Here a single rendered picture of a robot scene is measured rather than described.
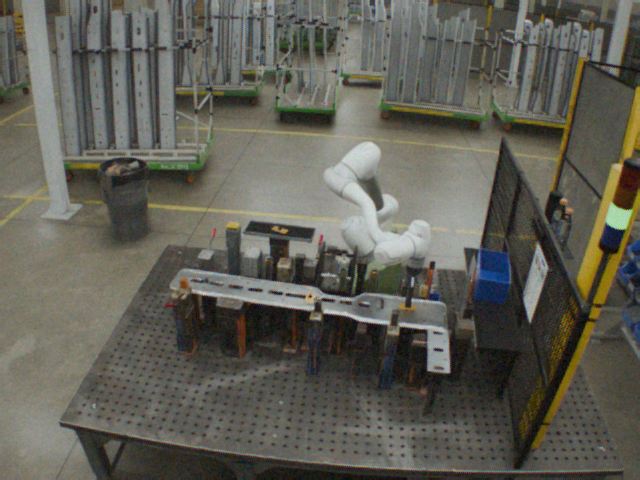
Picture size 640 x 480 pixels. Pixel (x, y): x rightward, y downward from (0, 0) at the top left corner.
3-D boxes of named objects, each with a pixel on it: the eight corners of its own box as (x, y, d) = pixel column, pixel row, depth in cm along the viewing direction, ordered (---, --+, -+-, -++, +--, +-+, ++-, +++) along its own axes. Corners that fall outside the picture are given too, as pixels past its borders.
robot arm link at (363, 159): (362, 222, 327) (386, 198, 329) (380, 237, 319) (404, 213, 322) (333, 157, 259) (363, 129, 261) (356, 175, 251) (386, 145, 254)
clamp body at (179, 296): (174, 356, 252) (165, 298, 234) (184, 338, 264) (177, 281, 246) (193, 360, 250) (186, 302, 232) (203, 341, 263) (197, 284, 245)
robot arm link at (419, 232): (415, 244, 237) (395, 252, 229) (419, 214, 229) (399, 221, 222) (432, 254, 229) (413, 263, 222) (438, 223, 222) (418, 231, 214)
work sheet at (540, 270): (529, 326, 214) (548, 267, 199) (521, 297, 233) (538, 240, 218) (533, 326, 214) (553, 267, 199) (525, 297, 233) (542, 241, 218)
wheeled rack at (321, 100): (334, 126, 829) (341, 18, 742) (273, 122, 832) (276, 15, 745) (338, 98, 995) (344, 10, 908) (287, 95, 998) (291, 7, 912)
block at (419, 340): (400, 390, 239) (409, 346, 226) (401, 374, 249) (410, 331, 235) (419, 392, 238) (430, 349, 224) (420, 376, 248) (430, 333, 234)
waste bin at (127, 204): (98, 243, 476) (87, 174, 441) (119, 218, 523) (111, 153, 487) (144, 247, 474) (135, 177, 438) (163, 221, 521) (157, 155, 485)
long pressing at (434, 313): (165, 291, 250) (165, 289, 249) (182, 268, 270) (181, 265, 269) (448, 332, 234) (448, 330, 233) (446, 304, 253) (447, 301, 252)
